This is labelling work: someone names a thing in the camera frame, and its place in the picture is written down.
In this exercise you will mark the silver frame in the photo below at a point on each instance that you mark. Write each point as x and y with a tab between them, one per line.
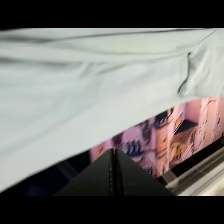
203	176

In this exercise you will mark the pale green shirt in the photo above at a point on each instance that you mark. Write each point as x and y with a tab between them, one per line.
83	93

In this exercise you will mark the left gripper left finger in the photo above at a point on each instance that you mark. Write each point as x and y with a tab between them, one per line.
96	180

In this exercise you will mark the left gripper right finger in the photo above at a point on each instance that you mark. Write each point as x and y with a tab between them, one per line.
136	181

